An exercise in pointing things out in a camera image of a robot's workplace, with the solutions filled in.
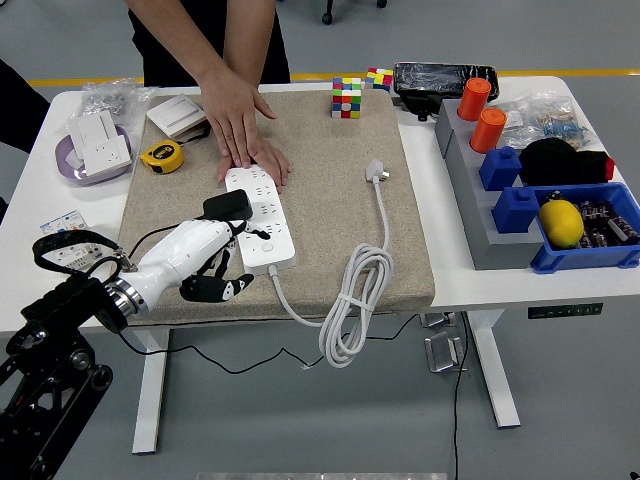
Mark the person's left hand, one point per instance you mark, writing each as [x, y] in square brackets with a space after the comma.
[275, 160]

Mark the person's right hand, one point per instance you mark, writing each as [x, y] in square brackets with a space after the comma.
[232, 115]

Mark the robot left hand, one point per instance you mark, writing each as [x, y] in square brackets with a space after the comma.
[175, 255]

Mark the person's left forearm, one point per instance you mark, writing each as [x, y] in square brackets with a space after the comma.
[250, 35]

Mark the person's right forearm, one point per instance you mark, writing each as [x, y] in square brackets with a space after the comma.
[182, 35]

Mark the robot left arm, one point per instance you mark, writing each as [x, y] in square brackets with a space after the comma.
[55, 350]

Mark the grey-brown mat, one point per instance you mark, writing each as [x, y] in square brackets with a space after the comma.
[325, 210]

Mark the person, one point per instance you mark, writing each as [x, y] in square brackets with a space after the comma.
[20, 107]
[170, 60]

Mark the large colourful puzzle cube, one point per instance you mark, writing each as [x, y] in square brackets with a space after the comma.
[346, 98]

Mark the purple dish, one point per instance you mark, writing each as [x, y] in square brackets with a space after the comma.
[100, 179]

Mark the white blue circuit breaker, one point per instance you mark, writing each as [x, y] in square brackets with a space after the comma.
[60, 224]

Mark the white socket panel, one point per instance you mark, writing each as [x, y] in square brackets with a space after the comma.
[105, 156]

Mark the clear bag of screws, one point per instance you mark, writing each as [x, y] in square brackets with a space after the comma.
[107, 100]

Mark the small colourful puzzle cube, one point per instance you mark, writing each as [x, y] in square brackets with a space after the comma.
[378, 80]

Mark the black office chair base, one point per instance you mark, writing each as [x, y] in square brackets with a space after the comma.
[326, 19]

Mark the small white panel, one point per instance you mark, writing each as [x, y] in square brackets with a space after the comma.
[73, 160]

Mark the white table leg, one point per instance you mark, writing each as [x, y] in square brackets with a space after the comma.
[492, 370]
[150, 400]

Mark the black case in plastic wrap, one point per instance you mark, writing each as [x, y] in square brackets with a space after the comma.
[430, 80]

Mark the black table control panel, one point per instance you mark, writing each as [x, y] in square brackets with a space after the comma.
[565, 311]

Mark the grey stepped block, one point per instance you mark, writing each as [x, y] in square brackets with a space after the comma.
[470, 200]

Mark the orange cylinder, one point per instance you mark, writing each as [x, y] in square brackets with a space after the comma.
[473, 100]
[487, 131]

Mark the blue block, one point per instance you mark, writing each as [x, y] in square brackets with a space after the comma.
[515, 211]
[499, 170]

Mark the blue plastic bin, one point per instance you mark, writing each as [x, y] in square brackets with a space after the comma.
[580, 257]

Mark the dark maroon capacitor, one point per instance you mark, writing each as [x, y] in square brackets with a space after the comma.
[597, 237]
[622, 230]
[597, 210]

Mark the clear bag of components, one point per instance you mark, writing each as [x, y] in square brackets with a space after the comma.
[520, 125]

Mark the yellow lemon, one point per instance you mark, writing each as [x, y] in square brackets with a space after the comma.
[560, 224]

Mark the black cloth with red patch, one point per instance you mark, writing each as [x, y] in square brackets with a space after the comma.
[550, 160]

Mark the small black round part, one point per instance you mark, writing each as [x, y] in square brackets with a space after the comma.
[554, 196]

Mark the clear bag of blue resistors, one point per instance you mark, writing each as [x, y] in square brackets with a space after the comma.
[565, 129]

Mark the white wall switch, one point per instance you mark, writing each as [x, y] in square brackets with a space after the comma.
[175, 116]

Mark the white switch panel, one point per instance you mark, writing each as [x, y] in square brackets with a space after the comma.
[92, 129]

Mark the silver metal bracket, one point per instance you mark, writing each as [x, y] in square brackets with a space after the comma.
[437, 320]
[444, 352]

